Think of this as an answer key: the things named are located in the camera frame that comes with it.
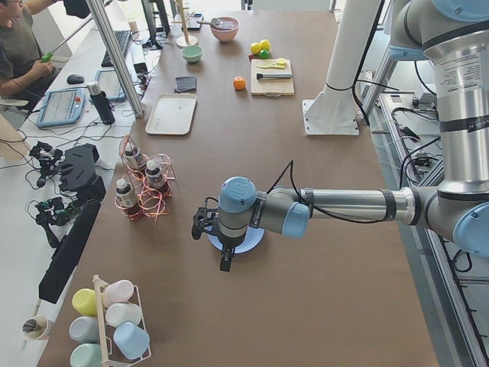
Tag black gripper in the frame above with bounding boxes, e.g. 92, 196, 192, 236
191, 206, 233, 272

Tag blue plate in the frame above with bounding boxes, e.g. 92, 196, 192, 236
207, 227, 265, 254

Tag orange fruit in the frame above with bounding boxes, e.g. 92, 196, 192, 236
233, 76, 246, 90

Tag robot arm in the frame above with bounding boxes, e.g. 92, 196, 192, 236
192, 1, 488, 271

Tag bottle in basket middle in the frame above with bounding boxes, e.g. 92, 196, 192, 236
145, 160, 165, 189

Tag bottle in basket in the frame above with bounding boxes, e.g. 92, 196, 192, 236
116, 178, 138, 209
124, 146, 147, 171
145, 160, 165, 189

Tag bottle in basket front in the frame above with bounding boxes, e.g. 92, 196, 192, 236
116, 178, 138, 209

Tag bottle in basket rear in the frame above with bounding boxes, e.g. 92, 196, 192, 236
124, 146, 147, 171

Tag pink cup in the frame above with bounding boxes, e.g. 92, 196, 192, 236
102, 279, 134, 307

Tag white cup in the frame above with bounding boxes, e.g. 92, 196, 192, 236
105, 303, 142, 327

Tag blue cup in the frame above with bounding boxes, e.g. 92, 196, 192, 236
113, 322, 150, 359

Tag yellow cup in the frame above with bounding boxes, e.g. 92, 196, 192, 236
72, 288, 97, 317

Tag white cup rack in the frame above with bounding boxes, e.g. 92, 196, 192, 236
92, 274, 152, 367

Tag beige tray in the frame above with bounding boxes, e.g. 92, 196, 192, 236
145, 93, 197, 135

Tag grey cup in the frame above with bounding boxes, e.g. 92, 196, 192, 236
69, 316, 99, 343

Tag black long bar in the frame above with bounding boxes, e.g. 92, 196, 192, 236
38, 200, 101, 304

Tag green cup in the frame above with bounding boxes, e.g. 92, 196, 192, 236
70, 343, 102, 367

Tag grey folded cloth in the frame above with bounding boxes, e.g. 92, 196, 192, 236
174, 76, 197, 93

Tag wooden cutting board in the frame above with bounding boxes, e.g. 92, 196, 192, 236
250, 58, 295, 96

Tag paper cup with tools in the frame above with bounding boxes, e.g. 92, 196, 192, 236
22, 315, 51, 340

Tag lemon slices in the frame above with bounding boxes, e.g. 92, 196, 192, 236
256, 58, 287, 70

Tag black water bottle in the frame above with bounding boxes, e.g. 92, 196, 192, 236
86, 80, 115, 125

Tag green bowl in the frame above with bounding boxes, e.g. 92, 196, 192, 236
181, 45, 202, 63

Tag green lime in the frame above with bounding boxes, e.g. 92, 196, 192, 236
258, 50, 270, 60

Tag blue teach pendant rear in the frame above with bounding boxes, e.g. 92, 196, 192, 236
96, 70, 126, 102

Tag blue teach pendant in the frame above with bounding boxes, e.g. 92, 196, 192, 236
96, 70, 126, 102
36, 88, 85, 128

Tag yellow lemon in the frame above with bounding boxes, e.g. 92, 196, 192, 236
259, 39, 270, 50
250, 43, 261, 55

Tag blue teach pendant front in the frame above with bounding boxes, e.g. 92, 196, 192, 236
36, 88, 85, 128

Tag wooden mug tree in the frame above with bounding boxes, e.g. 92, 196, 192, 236
172, 0, 199, 49

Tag pink bowl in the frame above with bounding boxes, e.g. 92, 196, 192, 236
210, 17, 239, 43

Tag black computer mouse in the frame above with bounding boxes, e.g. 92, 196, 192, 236
66, 74, 85, 85

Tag metal ice scoop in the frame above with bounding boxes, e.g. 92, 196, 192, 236
197, 18, 235, 30

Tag black keyboard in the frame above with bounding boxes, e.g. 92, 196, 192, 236
100, 29, 133, 68

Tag seated person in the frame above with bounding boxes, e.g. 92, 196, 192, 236
1, 0, 60, 112

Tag copper wire bottle basket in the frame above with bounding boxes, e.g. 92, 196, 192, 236
114, 135, 176, 222

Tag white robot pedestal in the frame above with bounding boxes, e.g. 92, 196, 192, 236
303, 0, 384, 136

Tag black handled knife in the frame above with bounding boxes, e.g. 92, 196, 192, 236
256, 73, 293, 81

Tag aluminium frame post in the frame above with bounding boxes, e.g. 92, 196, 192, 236
86, 0, 144, 118

